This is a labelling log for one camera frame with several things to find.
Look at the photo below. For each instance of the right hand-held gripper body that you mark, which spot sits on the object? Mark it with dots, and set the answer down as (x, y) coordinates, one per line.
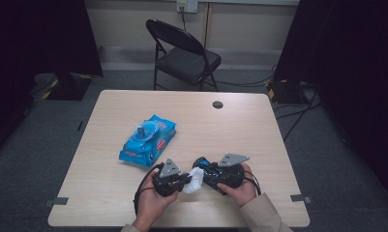
(232, 175)

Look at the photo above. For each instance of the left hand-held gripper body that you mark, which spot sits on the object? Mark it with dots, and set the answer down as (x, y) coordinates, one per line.
(167, 183)

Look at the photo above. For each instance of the white wet wipe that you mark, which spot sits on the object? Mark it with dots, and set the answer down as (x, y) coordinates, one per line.
(194, 182)

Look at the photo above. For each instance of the blue toy car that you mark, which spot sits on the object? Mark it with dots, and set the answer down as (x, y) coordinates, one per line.
(209, 172)

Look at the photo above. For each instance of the blue wet wipes pack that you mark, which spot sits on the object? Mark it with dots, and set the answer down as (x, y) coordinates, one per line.
(149, 145)

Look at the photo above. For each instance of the person's right hand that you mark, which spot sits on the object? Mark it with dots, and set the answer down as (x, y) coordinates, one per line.
(246, 191)

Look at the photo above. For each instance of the person's left hand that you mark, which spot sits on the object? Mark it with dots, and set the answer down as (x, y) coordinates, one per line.
(153, 204)

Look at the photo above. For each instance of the grey tape strip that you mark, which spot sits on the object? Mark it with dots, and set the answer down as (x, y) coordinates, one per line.
(57, 201)
(299, 198)

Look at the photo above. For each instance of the round table grommet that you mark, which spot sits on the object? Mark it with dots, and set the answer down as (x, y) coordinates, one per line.
(217, 104)

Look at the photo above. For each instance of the black stand base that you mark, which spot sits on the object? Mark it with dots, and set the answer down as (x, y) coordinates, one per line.
(286, 93)
(69, 88)

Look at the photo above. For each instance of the black floor tape strip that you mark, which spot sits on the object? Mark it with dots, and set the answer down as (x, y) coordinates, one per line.
(80, 126)

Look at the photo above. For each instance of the black folding chair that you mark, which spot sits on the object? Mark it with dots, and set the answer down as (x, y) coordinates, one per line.
(188, 64)

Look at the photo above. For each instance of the black curtain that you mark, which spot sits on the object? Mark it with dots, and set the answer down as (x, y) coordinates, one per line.
(349, 64)
(36, 32)

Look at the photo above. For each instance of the white wall power outlet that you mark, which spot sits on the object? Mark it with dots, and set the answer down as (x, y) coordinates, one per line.
(187, 5)

